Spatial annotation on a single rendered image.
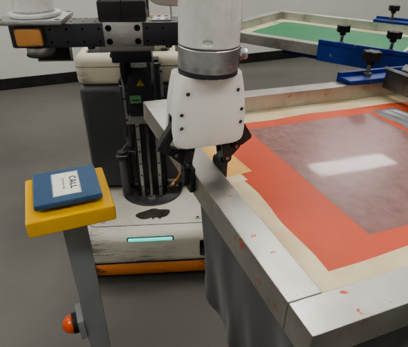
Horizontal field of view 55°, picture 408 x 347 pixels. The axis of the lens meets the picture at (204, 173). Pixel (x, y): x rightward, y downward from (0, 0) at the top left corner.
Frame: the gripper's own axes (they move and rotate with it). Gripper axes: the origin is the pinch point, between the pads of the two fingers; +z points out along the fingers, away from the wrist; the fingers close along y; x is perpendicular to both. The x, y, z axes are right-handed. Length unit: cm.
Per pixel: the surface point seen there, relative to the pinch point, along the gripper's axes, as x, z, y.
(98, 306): -9.8, 31.9, 16.9
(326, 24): -114, 2, -106
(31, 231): -5.3, 8.3, 24.7
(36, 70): -380, 87, 29
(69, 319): -11.4, 35.3, 22.5
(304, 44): -74, 1, -67
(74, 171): -14.9, 4.9, 17.2
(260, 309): 7.6, 23.6, -7.9
